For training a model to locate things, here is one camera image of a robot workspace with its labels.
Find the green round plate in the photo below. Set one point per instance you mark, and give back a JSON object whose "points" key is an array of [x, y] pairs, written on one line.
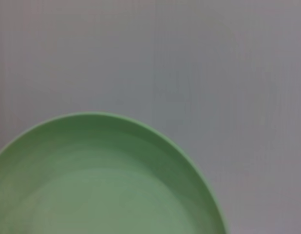
{"points": [[104, 185]]}

